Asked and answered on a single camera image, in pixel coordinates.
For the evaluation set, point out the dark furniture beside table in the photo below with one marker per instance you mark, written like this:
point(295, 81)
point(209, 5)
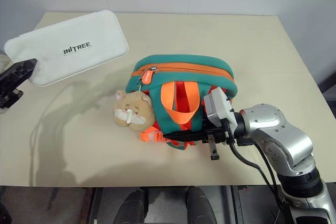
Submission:
point(328, 87)

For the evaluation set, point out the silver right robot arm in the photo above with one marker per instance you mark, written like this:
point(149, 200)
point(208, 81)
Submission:
point(278, 132)

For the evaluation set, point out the dark rounded shape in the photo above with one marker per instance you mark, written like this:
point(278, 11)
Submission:
point(132, 207)
point(198, 205)

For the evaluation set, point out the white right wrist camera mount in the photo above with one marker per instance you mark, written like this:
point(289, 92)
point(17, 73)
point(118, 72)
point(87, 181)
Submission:
point(218, 106)

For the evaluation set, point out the black table frame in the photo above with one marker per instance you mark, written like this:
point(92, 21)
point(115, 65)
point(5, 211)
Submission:
point(95, 205)

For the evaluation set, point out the orange zipper pull tag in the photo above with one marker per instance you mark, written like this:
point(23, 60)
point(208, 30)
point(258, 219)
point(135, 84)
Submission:
point(147, 76)

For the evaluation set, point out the orange and teal backpack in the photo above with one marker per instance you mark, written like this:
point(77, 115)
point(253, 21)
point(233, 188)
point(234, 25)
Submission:
point(183, 62)

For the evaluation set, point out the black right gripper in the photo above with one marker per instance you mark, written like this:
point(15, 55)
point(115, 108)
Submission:
point(220, 135)

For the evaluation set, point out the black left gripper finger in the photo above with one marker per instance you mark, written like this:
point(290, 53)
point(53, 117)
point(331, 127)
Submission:
point(9, 99)
point(18, 73)

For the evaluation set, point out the white box with logo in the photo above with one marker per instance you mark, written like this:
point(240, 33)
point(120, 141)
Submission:
point(78, 32)

